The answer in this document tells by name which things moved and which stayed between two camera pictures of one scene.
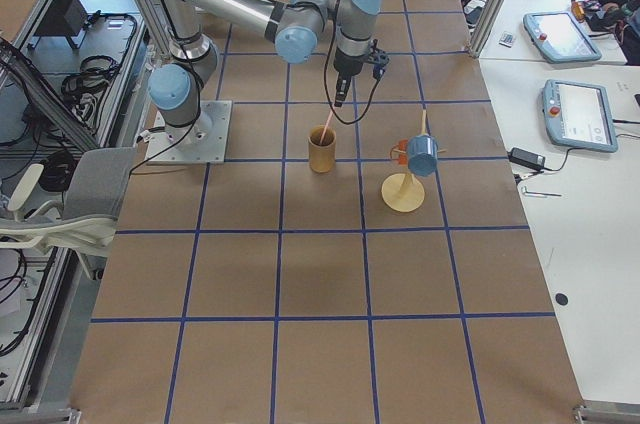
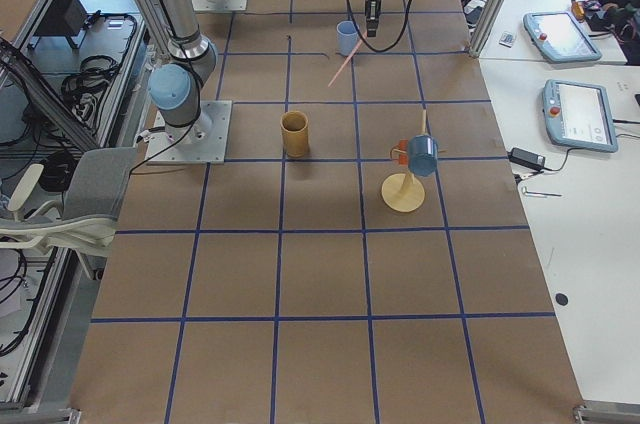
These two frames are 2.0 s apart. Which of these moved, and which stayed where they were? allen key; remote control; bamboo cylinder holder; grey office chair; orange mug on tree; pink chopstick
Moved: bamboo cylinder holder; pink chopstick
Stayed: grey office chair; allen key; orange mug on tree; remote control
